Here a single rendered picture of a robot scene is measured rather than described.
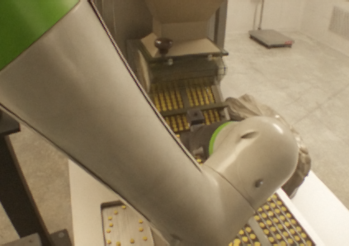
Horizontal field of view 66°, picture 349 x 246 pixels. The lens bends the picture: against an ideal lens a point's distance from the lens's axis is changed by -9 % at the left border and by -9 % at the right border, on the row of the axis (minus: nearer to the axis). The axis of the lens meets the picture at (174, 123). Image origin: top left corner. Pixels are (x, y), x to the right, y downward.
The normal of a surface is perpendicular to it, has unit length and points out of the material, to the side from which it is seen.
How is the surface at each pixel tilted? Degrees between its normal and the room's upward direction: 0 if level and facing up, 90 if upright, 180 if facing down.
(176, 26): 90
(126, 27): 90
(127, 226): 0
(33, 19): 79
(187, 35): 90
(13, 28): 85
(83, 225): 0
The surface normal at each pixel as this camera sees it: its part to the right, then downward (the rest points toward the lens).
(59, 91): 0.44, 0.51
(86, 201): 0.01, -0.83
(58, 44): 0.69, 0.22
